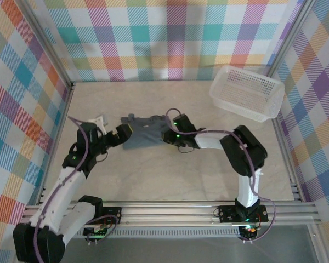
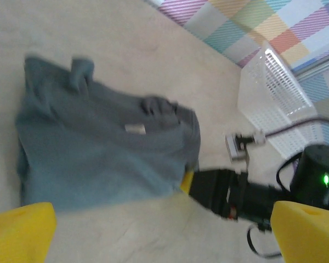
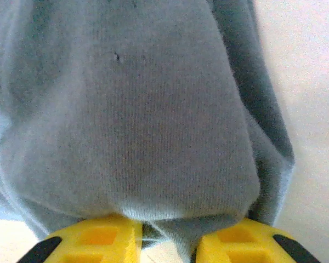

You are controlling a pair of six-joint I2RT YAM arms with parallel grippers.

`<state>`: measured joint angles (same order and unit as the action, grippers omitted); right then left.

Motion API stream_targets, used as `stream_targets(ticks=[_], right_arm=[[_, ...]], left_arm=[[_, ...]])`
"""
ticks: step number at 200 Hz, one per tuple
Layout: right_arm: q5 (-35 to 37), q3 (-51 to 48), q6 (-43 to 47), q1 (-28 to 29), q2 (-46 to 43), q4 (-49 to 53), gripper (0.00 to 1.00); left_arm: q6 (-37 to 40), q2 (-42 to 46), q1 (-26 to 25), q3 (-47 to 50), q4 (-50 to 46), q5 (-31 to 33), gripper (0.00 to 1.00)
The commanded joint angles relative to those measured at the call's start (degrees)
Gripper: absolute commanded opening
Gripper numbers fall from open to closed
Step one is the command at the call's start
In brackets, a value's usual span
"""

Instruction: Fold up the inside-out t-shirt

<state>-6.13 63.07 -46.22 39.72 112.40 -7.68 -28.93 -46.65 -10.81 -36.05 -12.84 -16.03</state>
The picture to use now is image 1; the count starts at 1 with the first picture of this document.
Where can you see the grey t-shirt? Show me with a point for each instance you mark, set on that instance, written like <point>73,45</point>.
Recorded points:
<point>145,137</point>

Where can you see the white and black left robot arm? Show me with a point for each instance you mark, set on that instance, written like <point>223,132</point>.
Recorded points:
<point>68,186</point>

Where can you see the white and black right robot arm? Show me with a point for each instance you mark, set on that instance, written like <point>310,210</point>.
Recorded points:
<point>208,141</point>

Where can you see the white perforated plastic basket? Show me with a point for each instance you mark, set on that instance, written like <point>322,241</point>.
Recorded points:
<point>249,93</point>

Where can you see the aluminium side rail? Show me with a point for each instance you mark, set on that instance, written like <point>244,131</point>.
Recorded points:
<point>286,156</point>
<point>57,137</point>

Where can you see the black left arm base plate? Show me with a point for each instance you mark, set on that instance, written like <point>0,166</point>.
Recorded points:
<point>112,215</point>

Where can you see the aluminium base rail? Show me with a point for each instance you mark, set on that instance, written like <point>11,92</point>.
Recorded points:
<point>167,213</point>

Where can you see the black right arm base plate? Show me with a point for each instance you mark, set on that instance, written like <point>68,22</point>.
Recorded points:
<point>227,213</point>

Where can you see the aluminium corner post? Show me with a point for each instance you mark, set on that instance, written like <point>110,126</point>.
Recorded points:
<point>289,38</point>
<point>48,46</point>

